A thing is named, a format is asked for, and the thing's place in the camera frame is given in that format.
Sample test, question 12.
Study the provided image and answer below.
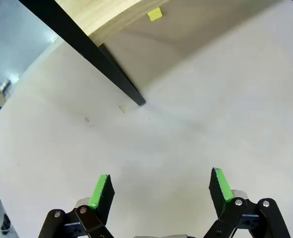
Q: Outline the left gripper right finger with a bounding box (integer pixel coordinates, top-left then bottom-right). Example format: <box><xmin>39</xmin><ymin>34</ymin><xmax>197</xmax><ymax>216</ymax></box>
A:
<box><xmin>203</xmin><ymin>167</ymin><xmax>292</xmax><ymax>238</ymax></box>

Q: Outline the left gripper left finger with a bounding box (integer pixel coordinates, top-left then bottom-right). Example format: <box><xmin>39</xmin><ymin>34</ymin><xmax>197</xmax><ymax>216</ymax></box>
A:
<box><xmin>38</xmin><ymin>174</ymin><xmax>116</xmax><ymax>238</ymax></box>

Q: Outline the yellow paper scrap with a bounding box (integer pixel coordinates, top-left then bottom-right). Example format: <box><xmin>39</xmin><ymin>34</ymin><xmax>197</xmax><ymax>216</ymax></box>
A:
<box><xmin>147</xmin><ymin>7</ymin><xmax>163</xmax><ymax>22</ymax></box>

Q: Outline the black frame wooden shelf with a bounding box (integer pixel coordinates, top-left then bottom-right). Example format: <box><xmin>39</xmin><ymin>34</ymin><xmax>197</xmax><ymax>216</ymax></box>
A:
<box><xmin>18</xmin><ymin>0</ymin><xmax>171</xmax><ymax>107</ymax></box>

